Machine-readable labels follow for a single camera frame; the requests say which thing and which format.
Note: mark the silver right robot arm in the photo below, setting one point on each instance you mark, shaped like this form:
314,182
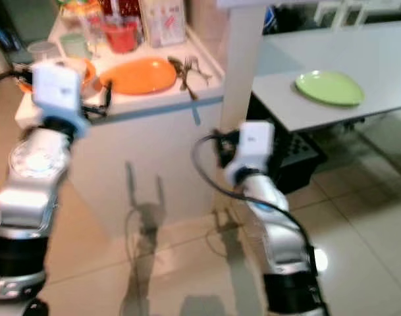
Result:
276,224

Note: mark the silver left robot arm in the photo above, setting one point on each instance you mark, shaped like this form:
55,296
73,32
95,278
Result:
22,197

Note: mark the blue tape strip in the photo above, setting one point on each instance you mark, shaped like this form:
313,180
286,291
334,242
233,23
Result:
195,113

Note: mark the orange plate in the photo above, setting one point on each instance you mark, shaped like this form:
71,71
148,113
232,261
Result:
139,74

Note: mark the pale green cup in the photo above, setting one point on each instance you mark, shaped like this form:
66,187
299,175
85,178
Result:
74,45

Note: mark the black plastic crate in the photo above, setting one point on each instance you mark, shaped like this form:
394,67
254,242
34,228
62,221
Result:
295,158

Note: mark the red plastic cup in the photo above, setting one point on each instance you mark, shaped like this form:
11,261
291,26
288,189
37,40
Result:
122,37

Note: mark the white cabinet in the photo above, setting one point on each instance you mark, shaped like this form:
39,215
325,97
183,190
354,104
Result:
147,158

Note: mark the clear plastic cup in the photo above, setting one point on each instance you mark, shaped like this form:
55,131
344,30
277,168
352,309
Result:
42,50

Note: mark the silver fork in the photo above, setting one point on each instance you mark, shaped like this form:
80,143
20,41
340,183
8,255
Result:
199,68

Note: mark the orange and green snack bag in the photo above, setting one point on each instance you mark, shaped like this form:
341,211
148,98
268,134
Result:
78,6

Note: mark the red snack package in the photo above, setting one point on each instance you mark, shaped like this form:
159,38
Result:
120,8

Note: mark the white box with red print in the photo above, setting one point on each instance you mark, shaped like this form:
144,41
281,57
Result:
163,22

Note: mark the green plate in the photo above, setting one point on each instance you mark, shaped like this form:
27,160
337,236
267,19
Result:
330,87

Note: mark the grey white table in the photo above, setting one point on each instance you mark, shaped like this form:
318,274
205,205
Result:
345,49

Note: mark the white chair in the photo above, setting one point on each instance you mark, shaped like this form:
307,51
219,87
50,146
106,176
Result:
358,10

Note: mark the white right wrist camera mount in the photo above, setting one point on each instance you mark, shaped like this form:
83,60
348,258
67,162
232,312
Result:
254,143

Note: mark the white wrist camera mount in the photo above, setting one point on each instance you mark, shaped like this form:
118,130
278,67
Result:
254,143
56,89

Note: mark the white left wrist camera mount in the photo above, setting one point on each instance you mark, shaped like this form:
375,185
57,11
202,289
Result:
56,89

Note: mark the white square post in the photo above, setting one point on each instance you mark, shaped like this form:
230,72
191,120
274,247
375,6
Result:
234,72

